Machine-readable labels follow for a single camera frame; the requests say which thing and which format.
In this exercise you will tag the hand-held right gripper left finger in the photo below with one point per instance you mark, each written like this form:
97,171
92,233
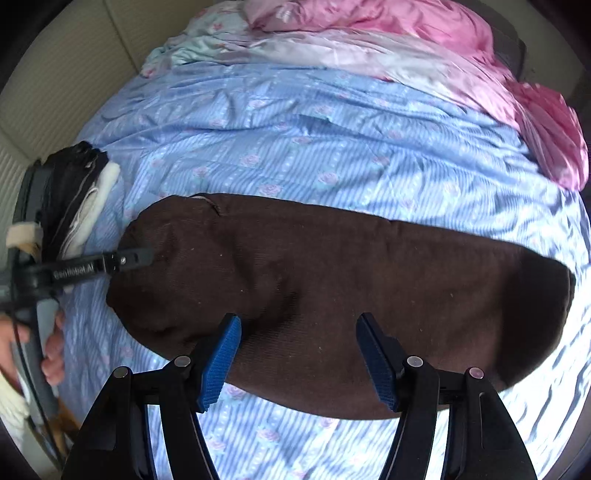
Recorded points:
220,369

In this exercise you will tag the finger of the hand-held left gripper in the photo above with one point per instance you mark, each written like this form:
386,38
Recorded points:
136,258

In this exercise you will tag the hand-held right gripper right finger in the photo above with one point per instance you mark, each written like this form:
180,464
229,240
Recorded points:
379,369

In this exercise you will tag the brown pants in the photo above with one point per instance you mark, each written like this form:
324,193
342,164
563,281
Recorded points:
323,286

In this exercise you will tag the person's left hand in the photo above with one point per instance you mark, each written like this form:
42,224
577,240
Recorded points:
54,360

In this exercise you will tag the black folded garment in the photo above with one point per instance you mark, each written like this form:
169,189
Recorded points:
69,194

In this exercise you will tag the blue striped floral bed sheet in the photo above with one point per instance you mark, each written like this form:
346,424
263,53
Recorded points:
300,147

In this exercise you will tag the pink blanket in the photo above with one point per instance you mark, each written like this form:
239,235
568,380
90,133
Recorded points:
415,32

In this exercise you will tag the grey padded headboard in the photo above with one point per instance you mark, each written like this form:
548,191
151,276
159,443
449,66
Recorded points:
510,46

